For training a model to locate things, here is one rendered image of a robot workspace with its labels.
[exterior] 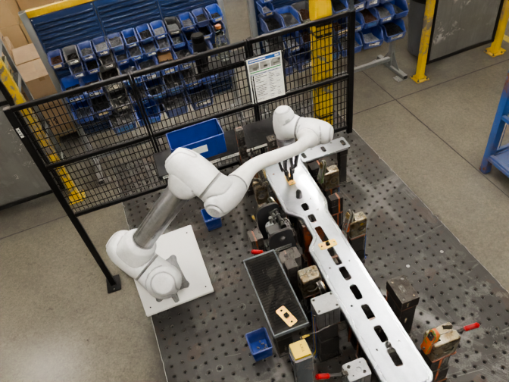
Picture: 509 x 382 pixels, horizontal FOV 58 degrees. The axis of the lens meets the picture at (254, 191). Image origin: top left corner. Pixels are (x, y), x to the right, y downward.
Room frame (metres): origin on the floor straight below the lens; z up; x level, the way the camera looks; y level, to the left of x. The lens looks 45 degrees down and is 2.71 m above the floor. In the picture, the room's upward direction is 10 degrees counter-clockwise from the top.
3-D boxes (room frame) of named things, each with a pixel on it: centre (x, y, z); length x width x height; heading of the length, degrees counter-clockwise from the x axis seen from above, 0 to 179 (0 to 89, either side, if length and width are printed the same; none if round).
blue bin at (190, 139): (2.10, 0.27, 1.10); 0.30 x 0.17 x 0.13; 102
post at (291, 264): (1.16, -0.10, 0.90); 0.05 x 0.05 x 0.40; 12
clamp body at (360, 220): (1.39, -0.45, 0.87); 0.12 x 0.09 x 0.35; 102
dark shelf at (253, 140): (2.14, 0.09, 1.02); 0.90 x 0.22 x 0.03; 102
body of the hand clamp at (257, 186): (1.72, -0.03, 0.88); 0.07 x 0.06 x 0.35; 102
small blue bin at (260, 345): (1.01, 0.10, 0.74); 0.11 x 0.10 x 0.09; 12
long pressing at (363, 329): (1.28, -0.30, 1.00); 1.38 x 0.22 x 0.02; 12
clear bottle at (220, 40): (2.37, 0.03, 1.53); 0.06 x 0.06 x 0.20
